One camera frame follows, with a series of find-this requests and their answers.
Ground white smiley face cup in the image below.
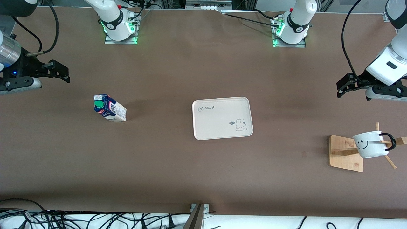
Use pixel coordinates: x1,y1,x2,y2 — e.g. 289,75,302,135
352,131,397,159

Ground metal corner bracket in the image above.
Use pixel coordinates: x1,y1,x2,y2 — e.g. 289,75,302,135
190,204,209,214

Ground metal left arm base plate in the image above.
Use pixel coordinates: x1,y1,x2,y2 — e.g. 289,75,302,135
271,17,306,48

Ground brown table cover sheet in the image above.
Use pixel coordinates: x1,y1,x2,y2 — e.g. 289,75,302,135
0,6,407,220

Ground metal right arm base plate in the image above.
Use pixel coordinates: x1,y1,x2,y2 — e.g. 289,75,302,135
105,13,138,45

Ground aluminium frame post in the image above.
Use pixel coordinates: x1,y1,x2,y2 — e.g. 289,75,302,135
182,204,204,229

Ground blue milk carton green cap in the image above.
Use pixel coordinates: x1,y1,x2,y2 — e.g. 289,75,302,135
93,94,127,122

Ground black base cable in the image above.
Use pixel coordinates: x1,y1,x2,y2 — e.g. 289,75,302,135
253,9,277,19
223,13,279,27
121,0,164,24

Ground beige rabbit print tray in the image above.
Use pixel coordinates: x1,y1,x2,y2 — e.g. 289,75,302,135
192,97,254,141

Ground grey power strip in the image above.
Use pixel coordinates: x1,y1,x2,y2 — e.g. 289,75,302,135
186,0,233,10

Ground wooden mug stand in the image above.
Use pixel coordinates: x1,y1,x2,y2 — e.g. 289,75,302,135
329,122,407,173

